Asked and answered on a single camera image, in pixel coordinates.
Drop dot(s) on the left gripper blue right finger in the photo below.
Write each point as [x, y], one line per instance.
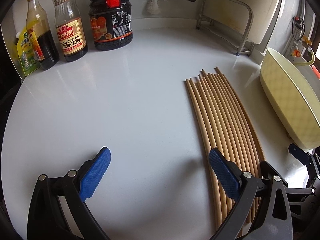
[226, 172]

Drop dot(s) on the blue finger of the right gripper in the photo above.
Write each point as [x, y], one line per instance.
[299, 154]

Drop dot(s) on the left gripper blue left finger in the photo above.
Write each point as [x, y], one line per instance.
[91, 173]

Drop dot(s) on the wooden chopstick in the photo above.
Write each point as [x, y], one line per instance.
[216, 205]
[246, 152]
[205, 100]
[240, 147]
[220, 120]
[212, 143]
[226, 146]
[247, 122]
[231, 135]

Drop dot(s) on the large cream round basin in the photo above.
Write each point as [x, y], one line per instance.
[292, 98]

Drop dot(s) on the pink soap dish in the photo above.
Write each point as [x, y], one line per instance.
[316, 71]

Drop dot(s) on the metal cutting board rack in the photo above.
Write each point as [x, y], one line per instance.
[238, 41]

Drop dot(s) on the yellow cap vinegar bottle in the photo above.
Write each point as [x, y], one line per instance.
[40, 35]

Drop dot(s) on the green yellow seasoning pouch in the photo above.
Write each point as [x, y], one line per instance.
[26, 53]

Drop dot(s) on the clear soy sauce bottle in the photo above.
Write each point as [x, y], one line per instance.
[69, 29]

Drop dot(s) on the large dark soy sauce jug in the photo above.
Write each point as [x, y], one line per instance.
[110, 23]

